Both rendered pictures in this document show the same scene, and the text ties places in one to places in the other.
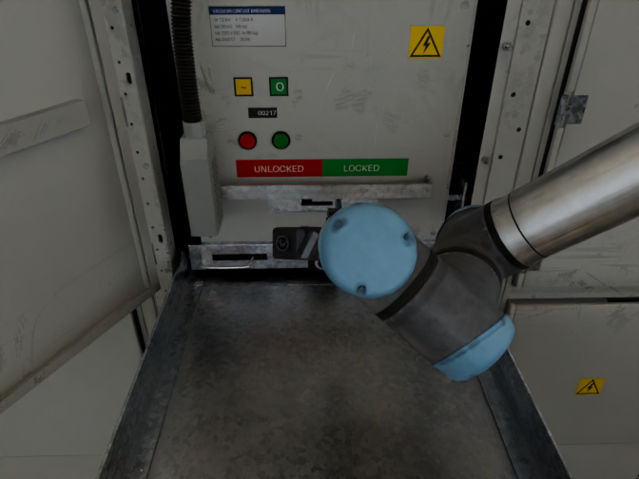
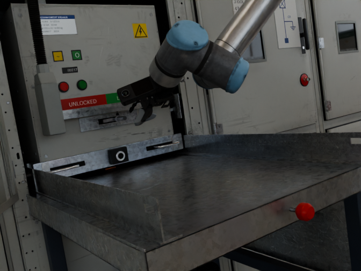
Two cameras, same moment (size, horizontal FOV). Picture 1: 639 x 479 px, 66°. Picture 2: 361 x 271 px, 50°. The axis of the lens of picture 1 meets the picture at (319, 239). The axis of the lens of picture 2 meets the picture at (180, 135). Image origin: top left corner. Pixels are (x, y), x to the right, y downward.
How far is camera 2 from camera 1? 0.74 m
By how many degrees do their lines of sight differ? 40
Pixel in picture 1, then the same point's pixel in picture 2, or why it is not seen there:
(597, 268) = (245, 129)
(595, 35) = (204, 20)
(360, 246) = (188, 30)
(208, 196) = (59, 105)
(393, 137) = (137, 78)
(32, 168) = not seen: outside the picture
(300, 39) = (83, 30)
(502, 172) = (190, 85)
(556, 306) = not seen: hidden behind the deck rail
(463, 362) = (239, 70)
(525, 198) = (223, 34)
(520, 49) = not seen: hidden behind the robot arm
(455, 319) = (229, 54)
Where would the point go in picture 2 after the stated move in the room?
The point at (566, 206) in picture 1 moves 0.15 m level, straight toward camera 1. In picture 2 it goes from (239, 28) to (253, 15)
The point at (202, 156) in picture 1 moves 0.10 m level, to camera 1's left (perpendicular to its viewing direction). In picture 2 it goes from (53, 80) to (15, 84)
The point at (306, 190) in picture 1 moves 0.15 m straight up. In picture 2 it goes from (103, 107) to (96, 60)
